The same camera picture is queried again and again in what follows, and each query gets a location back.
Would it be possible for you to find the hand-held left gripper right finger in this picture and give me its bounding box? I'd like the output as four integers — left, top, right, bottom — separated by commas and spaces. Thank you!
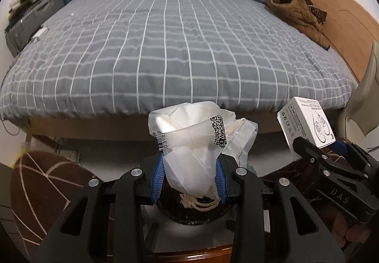
215, 154, 345, 263

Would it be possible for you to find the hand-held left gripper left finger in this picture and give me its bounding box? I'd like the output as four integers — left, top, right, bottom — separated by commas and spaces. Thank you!
34, 154, 166, 263

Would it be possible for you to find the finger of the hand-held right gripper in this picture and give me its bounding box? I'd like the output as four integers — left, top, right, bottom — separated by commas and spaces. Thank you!
327, 138, 376, 176
293, 136, 366, 185

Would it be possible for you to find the white cardboard box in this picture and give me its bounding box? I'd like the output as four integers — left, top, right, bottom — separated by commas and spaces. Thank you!
277, 96, 336, 161

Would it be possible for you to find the white drawstring plastic bag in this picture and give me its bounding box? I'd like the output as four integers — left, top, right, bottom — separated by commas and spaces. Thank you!
148, 101, 259, 213

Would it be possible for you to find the black trash bin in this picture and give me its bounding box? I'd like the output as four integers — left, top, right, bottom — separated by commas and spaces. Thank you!
156, 196, 237, 226

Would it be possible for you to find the person's right hand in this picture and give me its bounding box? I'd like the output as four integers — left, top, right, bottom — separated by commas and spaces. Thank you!
334, 209, 374, 249

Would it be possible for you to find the beige chair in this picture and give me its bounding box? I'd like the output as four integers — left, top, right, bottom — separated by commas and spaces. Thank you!
338, 41, 379, 151

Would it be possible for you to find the brown wooden stool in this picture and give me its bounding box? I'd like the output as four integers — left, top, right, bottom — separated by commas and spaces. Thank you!
148, 244, 237, 263

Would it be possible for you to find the wooden headboard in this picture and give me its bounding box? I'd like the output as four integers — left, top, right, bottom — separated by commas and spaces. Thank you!
302, 0, 379, 83

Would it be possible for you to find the brown quilted jacket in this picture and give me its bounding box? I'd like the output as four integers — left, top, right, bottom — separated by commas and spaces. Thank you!
266, 0, 330, 50

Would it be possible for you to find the white charger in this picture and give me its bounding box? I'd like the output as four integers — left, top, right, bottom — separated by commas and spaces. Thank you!
31, 26, 48, 41

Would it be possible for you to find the grey suitcase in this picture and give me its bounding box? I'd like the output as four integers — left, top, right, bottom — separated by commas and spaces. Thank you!
4, 0, 64, 58

